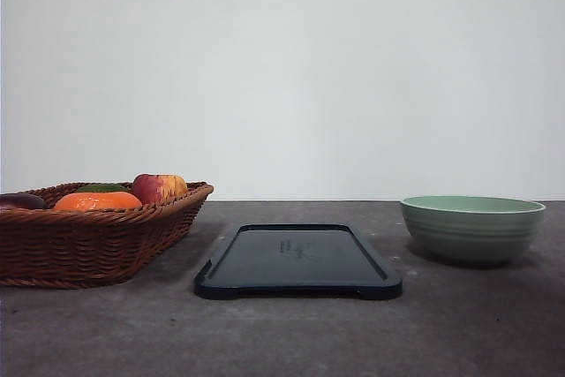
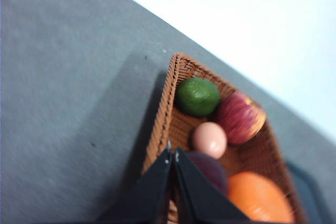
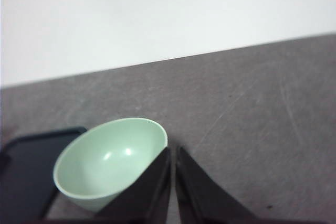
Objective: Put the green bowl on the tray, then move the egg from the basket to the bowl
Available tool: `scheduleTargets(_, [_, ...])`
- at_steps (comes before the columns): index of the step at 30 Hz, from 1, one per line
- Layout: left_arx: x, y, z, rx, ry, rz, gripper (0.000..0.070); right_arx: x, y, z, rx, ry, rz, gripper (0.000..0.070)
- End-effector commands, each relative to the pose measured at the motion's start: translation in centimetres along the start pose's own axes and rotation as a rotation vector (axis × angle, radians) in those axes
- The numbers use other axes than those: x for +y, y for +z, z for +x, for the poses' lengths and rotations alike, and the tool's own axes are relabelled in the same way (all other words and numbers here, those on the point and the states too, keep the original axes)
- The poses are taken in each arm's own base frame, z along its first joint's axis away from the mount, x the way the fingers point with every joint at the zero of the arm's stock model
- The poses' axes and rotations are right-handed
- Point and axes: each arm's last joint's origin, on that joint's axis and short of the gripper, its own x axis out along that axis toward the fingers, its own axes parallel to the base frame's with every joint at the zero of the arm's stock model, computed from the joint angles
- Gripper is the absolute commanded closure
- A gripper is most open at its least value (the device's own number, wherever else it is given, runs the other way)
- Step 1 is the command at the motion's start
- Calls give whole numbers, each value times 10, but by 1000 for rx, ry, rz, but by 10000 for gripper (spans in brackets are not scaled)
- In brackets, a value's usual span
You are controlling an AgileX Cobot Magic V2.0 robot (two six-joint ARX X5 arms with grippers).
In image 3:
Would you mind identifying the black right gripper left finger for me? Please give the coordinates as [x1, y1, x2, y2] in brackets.
[96, 146, 172, 224]

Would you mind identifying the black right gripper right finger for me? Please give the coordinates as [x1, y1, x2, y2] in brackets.
[175, 146, 259, 224]

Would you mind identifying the light green ceramic bowl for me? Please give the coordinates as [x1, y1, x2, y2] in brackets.
[53, 118, 167, 213]

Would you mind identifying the dark rectangular tray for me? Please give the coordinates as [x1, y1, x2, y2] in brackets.
[0, 127, 87, 220]

